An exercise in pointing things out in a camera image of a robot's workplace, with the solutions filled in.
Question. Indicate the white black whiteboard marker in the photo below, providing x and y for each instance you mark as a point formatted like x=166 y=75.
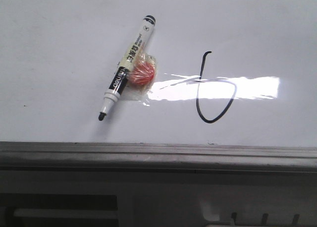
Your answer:
x=125 y=66

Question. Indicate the white whiteboard with aluminium frame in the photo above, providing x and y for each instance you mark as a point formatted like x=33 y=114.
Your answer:
x=222 y=84

